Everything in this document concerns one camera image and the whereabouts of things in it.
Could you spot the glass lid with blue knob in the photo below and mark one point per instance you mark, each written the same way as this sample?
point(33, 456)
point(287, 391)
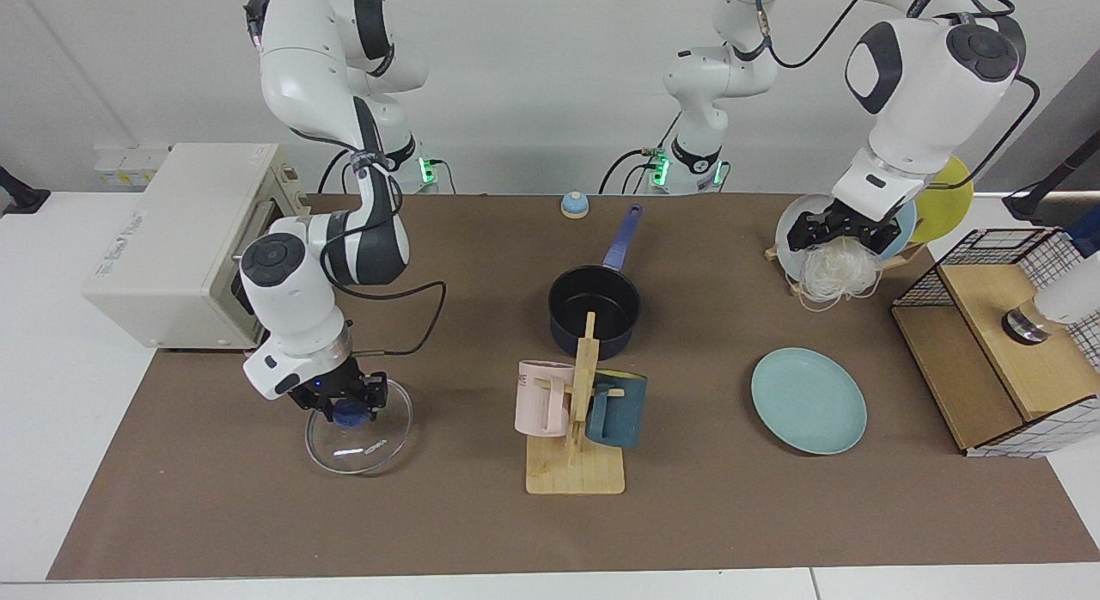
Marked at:
point(361, 452)

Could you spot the white vermicelli bundle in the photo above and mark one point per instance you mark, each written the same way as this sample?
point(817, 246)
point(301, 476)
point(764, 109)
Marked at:
point(838, 278)

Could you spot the grey plate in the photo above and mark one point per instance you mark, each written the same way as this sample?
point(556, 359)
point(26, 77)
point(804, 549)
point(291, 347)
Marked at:
point(786, 239)

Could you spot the light blue plate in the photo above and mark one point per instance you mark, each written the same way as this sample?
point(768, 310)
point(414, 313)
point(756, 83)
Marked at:
point(905, 226)

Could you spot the wooden plate rack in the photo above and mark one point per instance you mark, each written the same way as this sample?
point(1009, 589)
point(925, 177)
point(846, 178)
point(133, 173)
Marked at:
point(902, 260)

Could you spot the yellow plate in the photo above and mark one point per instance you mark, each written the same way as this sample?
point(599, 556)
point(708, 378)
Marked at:
point(950, 205)

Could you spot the pale green plate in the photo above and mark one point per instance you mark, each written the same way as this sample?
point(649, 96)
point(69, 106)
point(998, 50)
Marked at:
point(808, 402)

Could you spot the brown table cloth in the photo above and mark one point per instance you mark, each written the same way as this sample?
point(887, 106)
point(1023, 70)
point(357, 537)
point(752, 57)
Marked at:
point(430, 514)

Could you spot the pink cup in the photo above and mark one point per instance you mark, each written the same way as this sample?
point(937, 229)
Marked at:
point(537, 402)

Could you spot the pale toaster oven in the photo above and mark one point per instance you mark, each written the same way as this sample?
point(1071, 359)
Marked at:
point(172, 256)

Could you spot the wooden cup stand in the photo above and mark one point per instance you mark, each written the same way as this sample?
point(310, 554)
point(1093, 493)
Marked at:
point(576, 475)

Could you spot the small blue round thing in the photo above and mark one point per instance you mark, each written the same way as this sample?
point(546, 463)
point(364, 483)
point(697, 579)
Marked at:
point(575, 206)

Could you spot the dark teal cup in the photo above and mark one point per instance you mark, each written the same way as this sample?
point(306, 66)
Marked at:
point(619, 415)

